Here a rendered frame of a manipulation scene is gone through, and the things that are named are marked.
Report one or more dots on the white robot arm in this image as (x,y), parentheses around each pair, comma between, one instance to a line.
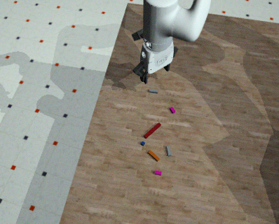
(165,19)

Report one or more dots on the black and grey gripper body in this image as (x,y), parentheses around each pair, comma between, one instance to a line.
(156,59)

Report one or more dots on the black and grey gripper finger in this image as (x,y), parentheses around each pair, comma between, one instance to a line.
(139,71)
(167,67)

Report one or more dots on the orange rectangular bar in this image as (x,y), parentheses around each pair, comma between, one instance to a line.
(153,155)

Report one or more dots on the red rod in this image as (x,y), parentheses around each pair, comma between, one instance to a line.
(152,130)

